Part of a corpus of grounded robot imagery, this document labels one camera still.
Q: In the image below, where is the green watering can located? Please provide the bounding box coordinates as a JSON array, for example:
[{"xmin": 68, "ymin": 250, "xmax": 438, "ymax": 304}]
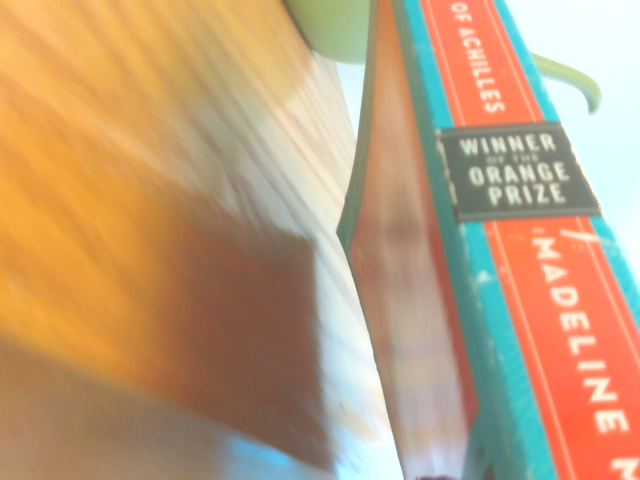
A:
[{"xmin": 282, "ymin": 0, "xmax": 603, "ymax": 116}]

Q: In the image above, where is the wooden bookshelf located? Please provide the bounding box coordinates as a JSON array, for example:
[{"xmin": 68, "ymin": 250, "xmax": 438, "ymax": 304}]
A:
[{"xmin": 0, "ymin": 0, "xmax": 397, "ymax": 480}]

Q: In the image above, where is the teal and red paperback book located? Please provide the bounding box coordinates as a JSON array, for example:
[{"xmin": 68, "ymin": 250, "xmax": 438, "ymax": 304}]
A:
[{"xmin": 335, "ymin": 0, "xmax": 640, "ymax": 480}]

